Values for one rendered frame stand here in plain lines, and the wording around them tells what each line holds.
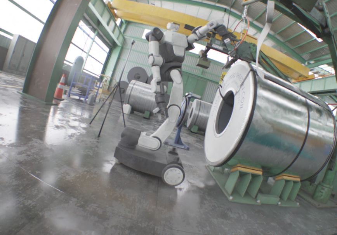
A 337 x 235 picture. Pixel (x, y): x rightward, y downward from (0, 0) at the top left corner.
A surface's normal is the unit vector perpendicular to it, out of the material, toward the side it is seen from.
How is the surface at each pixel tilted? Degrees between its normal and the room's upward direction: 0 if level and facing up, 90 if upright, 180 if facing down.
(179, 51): 79
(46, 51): 90
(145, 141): 90
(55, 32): 90
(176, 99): 90
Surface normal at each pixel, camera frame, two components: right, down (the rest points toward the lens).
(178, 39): 0.59, -0.01
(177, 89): -0.07, 0.42
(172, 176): 0.05, 0.01
